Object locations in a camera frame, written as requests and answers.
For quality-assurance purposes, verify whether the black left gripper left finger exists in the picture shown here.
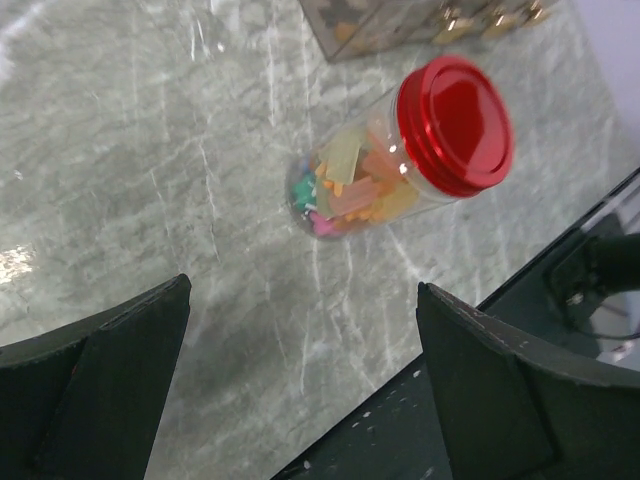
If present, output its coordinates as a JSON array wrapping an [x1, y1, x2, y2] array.
[[1, 274, 191, 479]]

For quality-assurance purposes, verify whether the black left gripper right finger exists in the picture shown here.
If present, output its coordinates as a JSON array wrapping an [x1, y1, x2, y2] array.
[[416, 284, 639, 479]]

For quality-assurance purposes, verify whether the red jar lid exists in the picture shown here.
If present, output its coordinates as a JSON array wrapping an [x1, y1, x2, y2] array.
[[396, 55, 514, 198]]

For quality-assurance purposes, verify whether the clear candy drawer box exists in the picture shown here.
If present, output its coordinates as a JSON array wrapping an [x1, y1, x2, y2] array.
[[300, 0, 556, 63]]

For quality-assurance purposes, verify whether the black base beam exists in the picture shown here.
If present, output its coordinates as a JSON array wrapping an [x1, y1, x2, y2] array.
[[280, 175, 639, 479]]

